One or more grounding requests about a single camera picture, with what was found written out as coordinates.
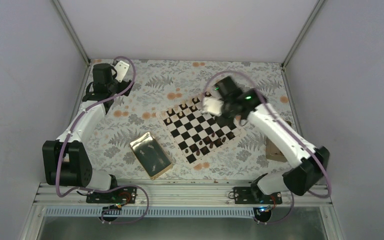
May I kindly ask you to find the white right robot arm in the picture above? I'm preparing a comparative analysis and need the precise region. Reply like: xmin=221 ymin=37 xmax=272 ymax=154
xmin=213 ymin=76 xmax=330 ymax=204

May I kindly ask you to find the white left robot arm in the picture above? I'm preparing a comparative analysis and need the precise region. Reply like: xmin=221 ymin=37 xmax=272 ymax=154
xmin=42 ymin=60 xmax=134 ymax=203

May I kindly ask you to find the black and white chessboard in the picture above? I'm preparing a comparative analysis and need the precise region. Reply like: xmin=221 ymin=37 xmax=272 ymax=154
xmin=159 ymin=94 xmax=246 ymax=167

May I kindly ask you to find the gold tin right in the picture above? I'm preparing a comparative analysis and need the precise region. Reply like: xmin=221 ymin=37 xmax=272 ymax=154
xmin=265 ymin=137 xmax=287 ymax=163

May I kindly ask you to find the gold tin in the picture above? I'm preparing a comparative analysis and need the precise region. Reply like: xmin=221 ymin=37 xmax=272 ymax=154
xmin=265 ymin=137 xmax=287 ymax=163
xmin=129 ymin=132 xmax=173 ymax=180

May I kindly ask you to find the floral patterned table mat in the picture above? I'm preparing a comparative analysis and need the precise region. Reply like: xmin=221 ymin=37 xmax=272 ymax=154
xmin=86 ymin=59 xmax=294 ymax=180

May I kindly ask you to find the gold tin left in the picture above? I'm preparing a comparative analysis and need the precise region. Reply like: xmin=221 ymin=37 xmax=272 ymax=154
xmin=129 ymin=132 xmax=173 ymax=180

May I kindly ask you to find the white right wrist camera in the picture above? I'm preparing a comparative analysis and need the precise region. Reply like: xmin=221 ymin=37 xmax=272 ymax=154
xmin=201 ymin=97 xmax=224 ymax=117

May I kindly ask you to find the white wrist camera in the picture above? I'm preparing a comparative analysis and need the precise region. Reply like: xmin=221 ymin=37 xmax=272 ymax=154
xmin=113 ymin=60 xmax=130 ymax=83
xmin=201 ymin=97 xmax=224 ymax=117

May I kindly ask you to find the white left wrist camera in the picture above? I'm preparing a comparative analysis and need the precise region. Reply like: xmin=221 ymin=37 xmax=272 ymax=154
xmin=113 ymin=60 xmax=130 ymax=83

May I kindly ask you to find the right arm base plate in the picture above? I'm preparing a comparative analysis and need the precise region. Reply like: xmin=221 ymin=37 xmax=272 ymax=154
xmin=229 ymin=186 xmax=283 ymax=205

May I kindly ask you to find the aluminium rail frame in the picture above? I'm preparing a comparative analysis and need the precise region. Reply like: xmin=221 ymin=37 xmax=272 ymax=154
xmin=21 ymin=180 xmax=344 ymax=240

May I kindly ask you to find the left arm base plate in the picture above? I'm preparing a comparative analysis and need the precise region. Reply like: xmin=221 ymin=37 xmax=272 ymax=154
xmin=86 ymin=186 xmax=137 ymax=205

